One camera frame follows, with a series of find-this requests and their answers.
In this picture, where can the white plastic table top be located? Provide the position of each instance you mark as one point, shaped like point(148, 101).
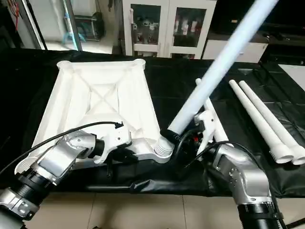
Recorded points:
point(95, 95)

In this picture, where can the white plastic table leg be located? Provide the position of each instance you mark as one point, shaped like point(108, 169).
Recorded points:
point(219, 62)
point(212, 107)
point(257, 119)
point(276, 119)

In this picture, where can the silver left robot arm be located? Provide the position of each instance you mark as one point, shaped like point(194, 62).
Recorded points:
point(52, 164)

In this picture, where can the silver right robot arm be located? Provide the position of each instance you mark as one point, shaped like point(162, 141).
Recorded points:
point(243, 181)

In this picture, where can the black work mat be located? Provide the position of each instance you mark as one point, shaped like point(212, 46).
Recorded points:
point(181, 76)

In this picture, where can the white drawer unit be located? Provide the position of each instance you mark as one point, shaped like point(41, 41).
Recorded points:
point(228, 50)

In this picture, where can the white glass door cabinet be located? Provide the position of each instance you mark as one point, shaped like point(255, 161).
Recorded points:
point(157, 28)

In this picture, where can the white drawer cabinet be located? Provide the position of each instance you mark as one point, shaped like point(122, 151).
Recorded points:
point(290, 47)

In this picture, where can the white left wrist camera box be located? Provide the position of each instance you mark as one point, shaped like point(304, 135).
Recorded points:
point(114, 136)

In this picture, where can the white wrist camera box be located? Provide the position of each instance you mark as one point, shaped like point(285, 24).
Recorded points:
point(114, 136)
point(209, 126)

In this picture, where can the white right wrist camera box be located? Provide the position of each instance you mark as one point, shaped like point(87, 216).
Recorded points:
point(209, 126)

